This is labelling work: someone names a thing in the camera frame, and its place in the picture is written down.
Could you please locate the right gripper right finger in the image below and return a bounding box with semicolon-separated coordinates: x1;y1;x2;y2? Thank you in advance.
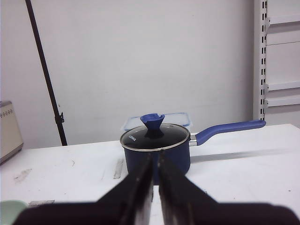
158;152;298;225

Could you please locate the clear plastic food container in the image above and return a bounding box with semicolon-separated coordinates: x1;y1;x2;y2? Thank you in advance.
120;112;193;131

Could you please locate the white metal shelf rack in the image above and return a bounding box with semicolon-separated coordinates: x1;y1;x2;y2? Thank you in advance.
253;0;300;127

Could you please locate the dark blue saucepan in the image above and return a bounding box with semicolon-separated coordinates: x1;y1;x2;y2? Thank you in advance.
123;120;266;185

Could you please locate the cream and silver toaster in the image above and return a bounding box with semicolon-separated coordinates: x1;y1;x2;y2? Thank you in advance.
0;101;23;164

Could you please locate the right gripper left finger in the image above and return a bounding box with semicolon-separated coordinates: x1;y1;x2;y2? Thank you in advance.
14;154;154;225

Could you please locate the glass pot lid blue knob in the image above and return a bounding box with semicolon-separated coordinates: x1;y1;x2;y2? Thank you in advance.
120;113;190;151

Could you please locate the black tripod pole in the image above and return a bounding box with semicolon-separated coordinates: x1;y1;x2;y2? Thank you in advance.
25;0;68;146

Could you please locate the green bowl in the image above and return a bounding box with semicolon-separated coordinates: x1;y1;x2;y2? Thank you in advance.
0;200;28;225

